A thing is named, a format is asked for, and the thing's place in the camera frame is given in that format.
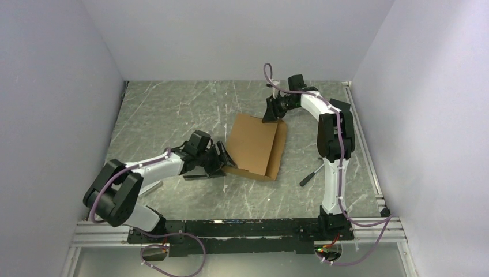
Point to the silver metal tin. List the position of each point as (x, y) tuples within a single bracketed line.
[(149, 187)]

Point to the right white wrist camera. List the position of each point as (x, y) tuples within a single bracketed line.
[(273, 84)]

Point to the black square box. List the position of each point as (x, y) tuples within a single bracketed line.
[(343, 106)]

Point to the brown cardboard box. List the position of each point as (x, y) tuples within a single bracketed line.
[(256, 147)]

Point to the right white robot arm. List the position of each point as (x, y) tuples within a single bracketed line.
[(335, 140)]

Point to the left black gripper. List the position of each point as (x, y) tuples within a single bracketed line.
[(221, 160)]

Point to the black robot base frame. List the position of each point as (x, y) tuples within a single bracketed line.
[(232, 236)]

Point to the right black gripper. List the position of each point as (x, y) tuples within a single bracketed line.
[(273, 113)]

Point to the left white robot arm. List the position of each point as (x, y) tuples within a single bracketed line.
[(113, 196)]

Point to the black rectangular block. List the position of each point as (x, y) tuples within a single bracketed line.
[(193, 177)]

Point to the black handled claw hammer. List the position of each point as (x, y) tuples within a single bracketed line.
[(307, 179)]

